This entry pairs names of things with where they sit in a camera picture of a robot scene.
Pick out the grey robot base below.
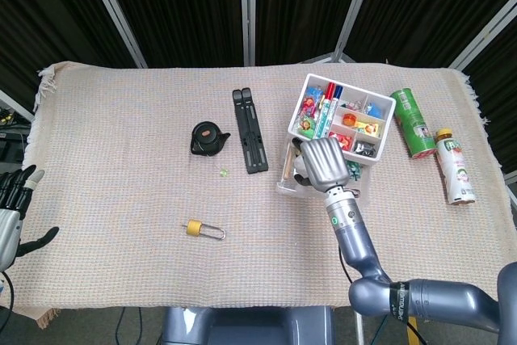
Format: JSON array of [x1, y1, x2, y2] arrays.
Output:
[[161, 306, 336, 345]]

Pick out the black folding screen grey frames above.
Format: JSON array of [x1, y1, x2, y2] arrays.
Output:
[[0, 0, 517, 120]]

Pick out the black floor cable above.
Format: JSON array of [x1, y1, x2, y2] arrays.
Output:
[[116, 307, 143, 345]]

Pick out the brass padlock with key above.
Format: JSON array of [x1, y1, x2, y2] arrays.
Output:
[[181, 219, 227, 241]]

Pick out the green cylindrical can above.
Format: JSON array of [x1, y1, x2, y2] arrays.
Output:
[[389, 88, 438, 159]]

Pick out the beige woven tablecloth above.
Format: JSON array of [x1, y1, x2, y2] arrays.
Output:
[[18, 61, 506, 330]]

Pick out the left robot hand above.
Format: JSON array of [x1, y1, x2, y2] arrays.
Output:
[[0, 165, 61, 273]]

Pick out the yellow candy packet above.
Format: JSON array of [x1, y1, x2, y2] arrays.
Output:
[[357, 118, 385, 137]]

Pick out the colourful paper clips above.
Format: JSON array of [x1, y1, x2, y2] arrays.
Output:
[[301, 96, 321, 116]]

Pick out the white bottle yellow cap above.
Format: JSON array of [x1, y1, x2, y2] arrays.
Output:
[[434, 128, 477, 205]]

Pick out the red whiteboard marker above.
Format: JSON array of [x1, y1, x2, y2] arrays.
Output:
[[316, 82, 336, 138]]

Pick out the wooden stick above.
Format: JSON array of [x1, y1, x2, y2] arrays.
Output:
[[282, 145, 294, 180]]

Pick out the blue whiteboard marker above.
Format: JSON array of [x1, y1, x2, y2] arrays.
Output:
[[323, 85, 345, 139]]

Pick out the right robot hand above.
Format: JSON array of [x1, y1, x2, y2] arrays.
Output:
[[292, 137, 351, 193]]

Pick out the grey table leg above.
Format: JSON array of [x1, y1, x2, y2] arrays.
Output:
[[354, 312, 365, 345]]

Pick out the green candy packet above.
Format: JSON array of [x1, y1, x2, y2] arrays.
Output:
[[296, 113, 318, 137]]

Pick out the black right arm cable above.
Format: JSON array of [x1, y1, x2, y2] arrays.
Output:
[[338, 246, 356, 284]]

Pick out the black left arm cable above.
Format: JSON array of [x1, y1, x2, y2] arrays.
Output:
[[2, 271, 16, 310]]

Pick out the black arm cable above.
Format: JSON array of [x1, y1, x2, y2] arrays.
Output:
[[338, 246, 356, 284], [2, 271, 16, 310]]

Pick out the black folding laptop stand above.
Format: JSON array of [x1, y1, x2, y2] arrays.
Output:
[[232, 87, 270, 175]]

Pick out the white plastic drawer organizer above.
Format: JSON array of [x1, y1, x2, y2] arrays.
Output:
[[276, 73, 397, 200]]

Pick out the red candy packet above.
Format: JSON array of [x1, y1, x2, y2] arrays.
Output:
[[329, 132, 353, 150]]

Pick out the black teapot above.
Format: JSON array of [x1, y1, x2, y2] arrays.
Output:
[[189, 120, 232, 157]]

